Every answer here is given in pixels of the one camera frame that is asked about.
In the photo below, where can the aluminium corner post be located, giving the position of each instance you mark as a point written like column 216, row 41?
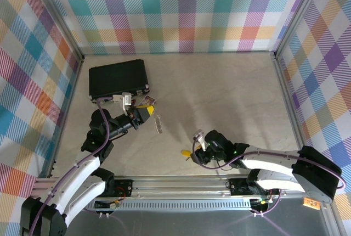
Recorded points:
column 298, row 13
column 61, row 19

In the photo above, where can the aluminium side rail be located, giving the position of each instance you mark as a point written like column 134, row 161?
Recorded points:
column 283, row 87
column 72, row 93

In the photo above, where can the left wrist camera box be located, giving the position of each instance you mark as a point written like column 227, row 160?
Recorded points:
column 126, row 100

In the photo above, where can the perforated metal strip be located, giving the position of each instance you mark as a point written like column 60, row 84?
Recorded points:
column 178, row 205

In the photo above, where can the grey metal sheet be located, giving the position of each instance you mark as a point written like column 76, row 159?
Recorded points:
column 178, row 223

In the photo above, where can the black hard case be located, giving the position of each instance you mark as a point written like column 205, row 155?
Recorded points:
column 118, row 79

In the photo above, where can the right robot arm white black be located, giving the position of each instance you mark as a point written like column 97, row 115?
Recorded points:
column 274, row 162

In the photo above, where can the orange paper tag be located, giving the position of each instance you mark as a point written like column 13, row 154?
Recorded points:
column 311, row 203

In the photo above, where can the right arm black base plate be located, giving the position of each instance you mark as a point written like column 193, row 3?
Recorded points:
column 238, row 186

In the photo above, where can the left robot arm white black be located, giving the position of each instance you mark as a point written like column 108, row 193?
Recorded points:
column 79, row 189

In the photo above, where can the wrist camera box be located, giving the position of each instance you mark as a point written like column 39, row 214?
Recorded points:
column 126, row 100
column 200, row 140

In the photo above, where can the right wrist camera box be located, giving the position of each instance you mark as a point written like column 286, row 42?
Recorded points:
column 200, row 140

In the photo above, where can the playing card box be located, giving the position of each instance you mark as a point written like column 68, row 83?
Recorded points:
column 149, row 100

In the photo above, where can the aluminium frame rail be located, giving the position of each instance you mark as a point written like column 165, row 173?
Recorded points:
column 178, row 189

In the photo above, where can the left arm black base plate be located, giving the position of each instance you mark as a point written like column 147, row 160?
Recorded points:
column 123, row 188

